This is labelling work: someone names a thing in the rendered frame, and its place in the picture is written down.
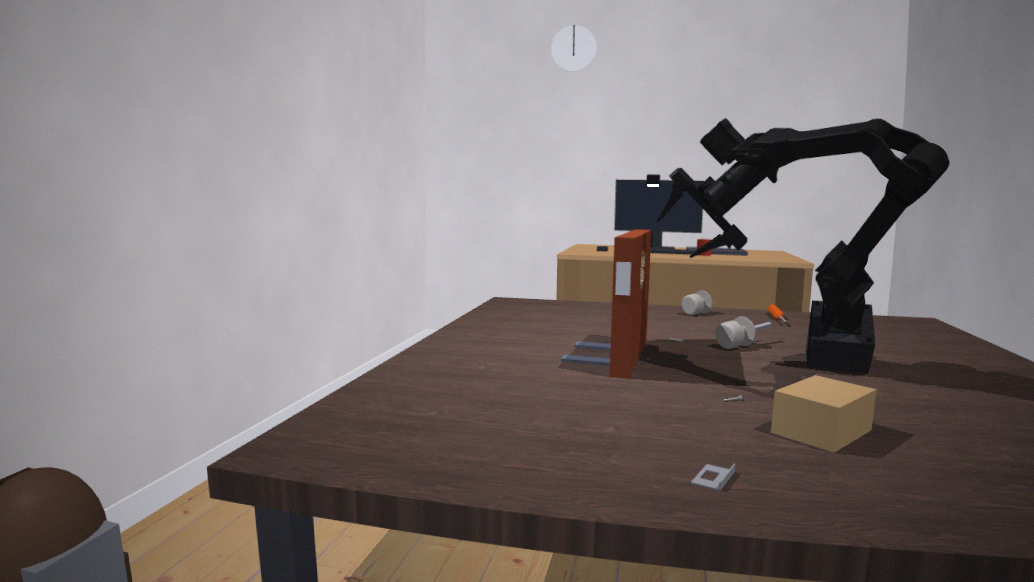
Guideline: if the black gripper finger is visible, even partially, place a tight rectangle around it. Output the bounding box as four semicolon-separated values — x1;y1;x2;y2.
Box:
657;183;683;222
690;234;731;258

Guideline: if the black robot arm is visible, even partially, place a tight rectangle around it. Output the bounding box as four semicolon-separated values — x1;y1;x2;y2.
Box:
700;119;950;334

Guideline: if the orange-handled screwdriver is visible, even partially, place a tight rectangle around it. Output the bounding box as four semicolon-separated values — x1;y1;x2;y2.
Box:
768;305;786;321

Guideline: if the white door knob with square spindle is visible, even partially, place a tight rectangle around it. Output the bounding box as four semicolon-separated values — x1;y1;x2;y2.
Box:
716;317;771;349

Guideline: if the tan cardboard box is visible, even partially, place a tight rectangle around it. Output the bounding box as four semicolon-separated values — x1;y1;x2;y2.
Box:
771;375;877;452

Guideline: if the orange-brown door slab with round hole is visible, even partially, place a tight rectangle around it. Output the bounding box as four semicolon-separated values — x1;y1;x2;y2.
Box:
609;229;651;379

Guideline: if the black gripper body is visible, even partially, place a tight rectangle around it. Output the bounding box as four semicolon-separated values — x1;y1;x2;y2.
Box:
669;169;748;250

